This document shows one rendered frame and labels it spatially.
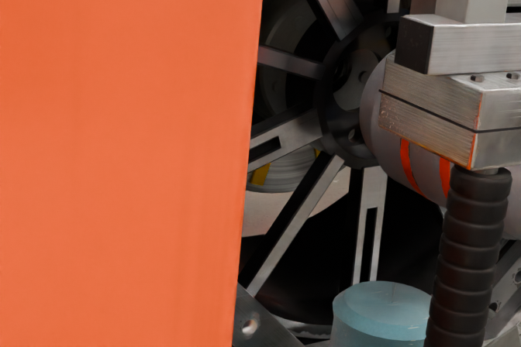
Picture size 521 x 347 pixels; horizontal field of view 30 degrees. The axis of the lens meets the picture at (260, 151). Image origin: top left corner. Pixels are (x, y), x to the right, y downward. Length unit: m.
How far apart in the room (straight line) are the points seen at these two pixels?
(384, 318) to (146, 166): 0.48
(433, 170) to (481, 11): 0.24
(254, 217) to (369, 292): 2.11
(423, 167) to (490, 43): 0.23
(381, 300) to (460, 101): 0.24
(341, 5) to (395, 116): 0.29
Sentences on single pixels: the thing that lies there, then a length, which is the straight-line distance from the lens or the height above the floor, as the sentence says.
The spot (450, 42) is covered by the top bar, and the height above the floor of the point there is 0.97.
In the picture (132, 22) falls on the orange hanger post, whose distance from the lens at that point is 0.26.
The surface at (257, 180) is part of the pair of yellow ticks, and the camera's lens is 1.07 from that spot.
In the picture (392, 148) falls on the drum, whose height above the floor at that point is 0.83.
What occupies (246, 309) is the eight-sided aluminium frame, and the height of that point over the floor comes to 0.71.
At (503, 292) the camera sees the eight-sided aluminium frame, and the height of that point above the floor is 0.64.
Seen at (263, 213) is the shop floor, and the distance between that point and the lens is 2.91.
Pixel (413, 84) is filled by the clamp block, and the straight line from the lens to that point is 0.60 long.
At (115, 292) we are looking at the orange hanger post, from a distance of 0.28.
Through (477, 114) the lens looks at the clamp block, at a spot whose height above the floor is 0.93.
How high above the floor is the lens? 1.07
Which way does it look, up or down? 18 degrees down
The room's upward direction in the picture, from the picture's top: 5 degrees clockwise
